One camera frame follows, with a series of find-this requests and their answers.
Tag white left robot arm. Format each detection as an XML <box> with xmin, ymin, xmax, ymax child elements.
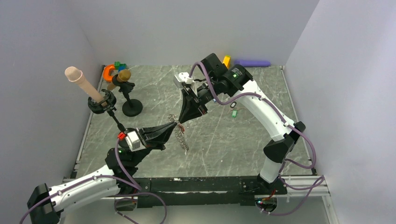
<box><xmin>19</xmin><ymin>121</ymin><xmax>178</xmax><ymax>224</ymax></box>

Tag black short microphone stand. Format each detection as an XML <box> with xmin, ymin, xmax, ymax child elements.
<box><xmin>117</xmin><ymin>82</ymin><xmax>143</xmax><ymax>117</ymax></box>

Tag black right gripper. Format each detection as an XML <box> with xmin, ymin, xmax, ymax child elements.
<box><xmin>178</xmin><ymin>77</ymin><xmax>220</xmax><ymax>124</ymax></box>

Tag purple cylinder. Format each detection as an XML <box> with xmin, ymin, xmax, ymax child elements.
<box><xmin>234</xmin><ymin>59</ymin><xmax>271</xmax><ymax>67</ymax></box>

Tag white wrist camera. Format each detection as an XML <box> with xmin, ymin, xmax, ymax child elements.
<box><xmin>118</xmin><ymin>130</ymin><xmax>146</xmax><ymax>152</ymax></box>
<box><xmin>173</xmin><ymin>72</ymin><xmax>198</xmax><ymax>96</ymax></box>

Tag gold microphone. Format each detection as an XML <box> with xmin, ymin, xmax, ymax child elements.
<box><xmin>107</xmin><ymin>69</ymin><xmax>132</xmax><ymax>91</ymax></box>

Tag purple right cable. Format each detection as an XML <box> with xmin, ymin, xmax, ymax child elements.
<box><xmin>189</xmin><ymin>61</ymin><xmax>325</xmax><ymax>217</ymax></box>

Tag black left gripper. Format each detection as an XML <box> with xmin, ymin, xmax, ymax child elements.
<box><xmin>129</xmin><ymin>121</ymin><xmax>178</xmax><ymax>167</ymax></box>

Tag orange horseshoe toy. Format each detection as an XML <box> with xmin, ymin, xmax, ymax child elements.
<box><xmin>102</xmin><ymin>64</ymin><xmax>115</xmax><ymax>83</ymax></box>

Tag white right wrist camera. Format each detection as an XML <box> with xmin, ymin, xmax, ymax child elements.
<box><xmin>173</xmin><ymin>72</ymin><xmax>198</xmax><ymax>96</ymax></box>

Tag green blue toy bricks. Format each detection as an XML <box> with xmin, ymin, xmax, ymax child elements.
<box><xmin>114</xmin><ymin>61</ymin><xmax>127</xmax><ymax>72</ymax></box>

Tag yellow block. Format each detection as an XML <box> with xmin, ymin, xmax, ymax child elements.
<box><xmin>222</xmin><ymin>55</ymin><xmax>231</xmax><ymax>69</ymax></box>

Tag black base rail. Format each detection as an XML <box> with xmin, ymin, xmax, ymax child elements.
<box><xmin>136</xmin><ymin>176</ymin><xmax>287</xmax><ymax>208</ymax></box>

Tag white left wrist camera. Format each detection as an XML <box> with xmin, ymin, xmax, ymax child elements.
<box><xmin>118</xmin><ymin>130</ymin><xmax>146</xmax><ymax>152</ymax></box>

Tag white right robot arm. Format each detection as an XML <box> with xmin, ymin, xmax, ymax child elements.
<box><xmin>174</xmin><ymin>53</ymin><xmax>305</xmax><ymax>194</ymax></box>

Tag metal disc with keyrings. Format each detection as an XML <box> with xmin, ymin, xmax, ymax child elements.
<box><xmin>168</xmin><ymin>114</ymin><xmax>189</xmax><ymax>154</ymax></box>

